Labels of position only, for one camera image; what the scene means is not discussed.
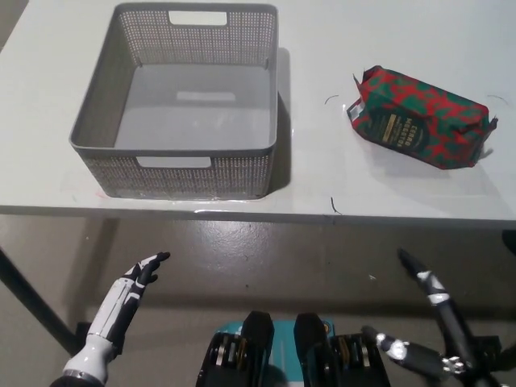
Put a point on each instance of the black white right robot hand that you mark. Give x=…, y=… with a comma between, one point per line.
x=437, y=292

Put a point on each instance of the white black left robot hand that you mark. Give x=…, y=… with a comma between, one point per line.
x=121, y=300

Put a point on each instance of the red green coffee bean bag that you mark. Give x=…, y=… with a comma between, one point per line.
x=419, y=121

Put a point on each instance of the black table leg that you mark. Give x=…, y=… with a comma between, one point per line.
x=36, y=300
x=510, y=242

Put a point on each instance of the grey perforated plastic basket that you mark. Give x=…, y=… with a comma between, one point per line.
x=189, y=92

